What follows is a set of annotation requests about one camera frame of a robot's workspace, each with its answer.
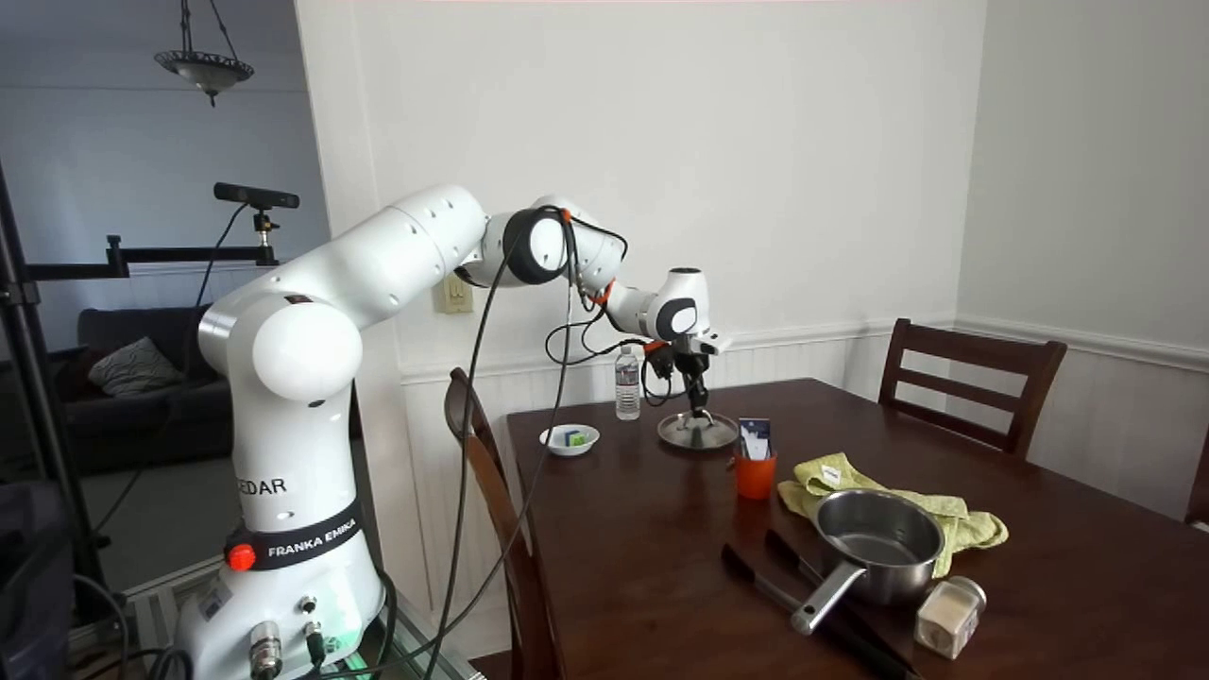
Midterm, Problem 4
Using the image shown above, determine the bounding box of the dark sofa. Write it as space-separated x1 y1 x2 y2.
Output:
0 303 236 480

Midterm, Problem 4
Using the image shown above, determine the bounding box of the glass spice jar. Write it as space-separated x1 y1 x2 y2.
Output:
911 575 989 664

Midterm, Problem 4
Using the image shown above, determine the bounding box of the yellow cloth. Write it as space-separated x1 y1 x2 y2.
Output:
773 448 1013 580

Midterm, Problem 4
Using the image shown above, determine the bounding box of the hanging ceiling lamp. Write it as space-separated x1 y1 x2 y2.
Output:
149 0 255 109

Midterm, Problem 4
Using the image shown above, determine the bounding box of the beige wall outlet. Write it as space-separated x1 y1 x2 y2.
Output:
431 272 475 320

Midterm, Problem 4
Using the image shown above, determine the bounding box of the grey pillow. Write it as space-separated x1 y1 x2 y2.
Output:
81 332 187 402

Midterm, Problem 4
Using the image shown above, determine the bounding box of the orange cup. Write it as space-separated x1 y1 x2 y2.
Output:
731 454 778 506

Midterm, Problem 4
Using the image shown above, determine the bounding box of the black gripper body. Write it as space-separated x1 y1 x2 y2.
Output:
668 346 716 398

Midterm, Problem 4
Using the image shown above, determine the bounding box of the dark wooden chair edge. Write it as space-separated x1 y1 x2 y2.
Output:
1181 432 1209 531

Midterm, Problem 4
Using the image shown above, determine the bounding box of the silver saucepan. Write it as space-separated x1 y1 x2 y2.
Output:
788 486 946 637

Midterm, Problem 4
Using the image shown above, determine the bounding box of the blue white packet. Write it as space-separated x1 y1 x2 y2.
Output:
736 415 773 463

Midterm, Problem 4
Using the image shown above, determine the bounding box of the silver pot lid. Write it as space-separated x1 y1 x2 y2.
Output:
654 405 741 456

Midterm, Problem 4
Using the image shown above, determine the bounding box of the small white dish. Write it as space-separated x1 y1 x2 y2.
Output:
537 419 604 460

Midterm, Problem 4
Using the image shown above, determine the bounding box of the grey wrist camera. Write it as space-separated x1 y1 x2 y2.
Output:
677 327 731 360

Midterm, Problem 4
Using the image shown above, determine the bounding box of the clear plastic water bottle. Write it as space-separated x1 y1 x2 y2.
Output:
610 342 647 422

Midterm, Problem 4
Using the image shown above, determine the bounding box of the dark wooden curved chair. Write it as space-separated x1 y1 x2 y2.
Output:
441 368 566 680

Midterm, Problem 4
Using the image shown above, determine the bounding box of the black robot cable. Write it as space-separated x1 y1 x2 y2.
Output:
412 205 656 680

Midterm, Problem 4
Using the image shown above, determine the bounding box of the dark wooden slatted chair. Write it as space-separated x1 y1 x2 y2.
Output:
877 315 1070 463

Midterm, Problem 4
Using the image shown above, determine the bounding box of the black tripod pole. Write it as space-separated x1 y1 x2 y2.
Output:
0 164 105 598

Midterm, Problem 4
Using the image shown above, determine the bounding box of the black camera on stand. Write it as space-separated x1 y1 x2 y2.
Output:
208 177 304 216

